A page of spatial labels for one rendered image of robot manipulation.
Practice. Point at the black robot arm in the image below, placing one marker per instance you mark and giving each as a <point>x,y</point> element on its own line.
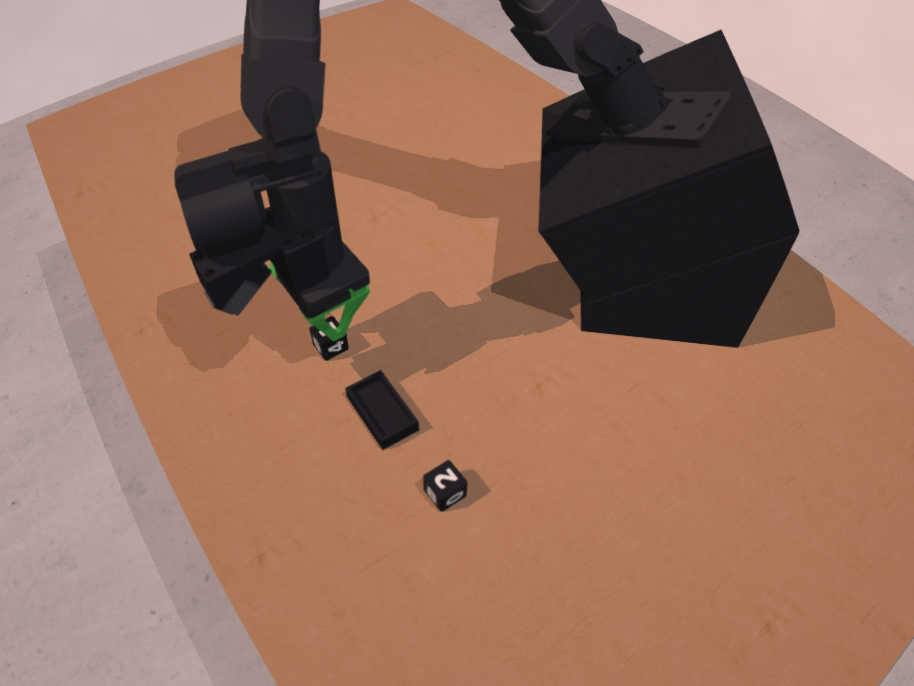
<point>282,92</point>

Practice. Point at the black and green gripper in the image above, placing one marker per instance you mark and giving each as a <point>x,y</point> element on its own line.
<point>346,271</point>

